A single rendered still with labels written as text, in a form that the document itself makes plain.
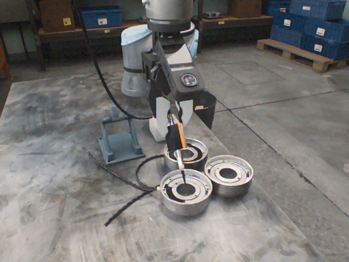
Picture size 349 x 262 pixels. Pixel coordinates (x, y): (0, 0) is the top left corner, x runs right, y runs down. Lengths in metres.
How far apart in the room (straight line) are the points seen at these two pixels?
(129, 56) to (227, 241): 0.70
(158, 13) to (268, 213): 0.43
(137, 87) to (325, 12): 3.47
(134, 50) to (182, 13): 0.57
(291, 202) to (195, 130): 1.13
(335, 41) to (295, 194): 2.60
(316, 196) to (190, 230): 1.47
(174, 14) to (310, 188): 1.70
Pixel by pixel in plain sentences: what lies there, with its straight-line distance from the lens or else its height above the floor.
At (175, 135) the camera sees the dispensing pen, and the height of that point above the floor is 0.95.
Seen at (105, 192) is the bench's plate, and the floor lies 0.80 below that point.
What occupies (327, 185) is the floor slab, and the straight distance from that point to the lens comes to 2.09.
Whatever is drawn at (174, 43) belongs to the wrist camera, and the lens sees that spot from 0.48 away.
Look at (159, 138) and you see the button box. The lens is 0.79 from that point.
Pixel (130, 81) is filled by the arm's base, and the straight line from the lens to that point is 1.07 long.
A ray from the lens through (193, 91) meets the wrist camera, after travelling 0.42.
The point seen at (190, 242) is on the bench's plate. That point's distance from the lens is 0.55.
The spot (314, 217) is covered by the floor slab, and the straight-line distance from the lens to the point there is 1.84.
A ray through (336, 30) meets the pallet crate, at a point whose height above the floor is 0.50.
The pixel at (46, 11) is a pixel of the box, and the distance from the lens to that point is 3.97.
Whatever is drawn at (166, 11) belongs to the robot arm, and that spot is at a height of 1.17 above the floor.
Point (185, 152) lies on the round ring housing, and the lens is 0.72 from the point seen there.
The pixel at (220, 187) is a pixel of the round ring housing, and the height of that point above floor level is 0.83.
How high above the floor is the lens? 1.24
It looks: 31 degrees down
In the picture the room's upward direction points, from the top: straight up
